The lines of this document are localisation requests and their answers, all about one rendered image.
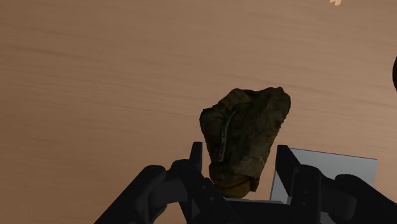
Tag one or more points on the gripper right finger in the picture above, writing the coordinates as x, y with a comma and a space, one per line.
310, 186

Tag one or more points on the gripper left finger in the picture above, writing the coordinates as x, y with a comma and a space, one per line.
186, 183

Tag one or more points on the grey flat rectangular box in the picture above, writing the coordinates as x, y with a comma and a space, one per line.
341, 164

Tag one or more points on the olive brown crumpled lump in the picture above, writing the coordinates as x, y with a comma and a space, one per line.
243, 139

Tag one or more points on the black round object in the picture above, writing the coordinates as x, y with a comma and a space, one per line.
395, 74

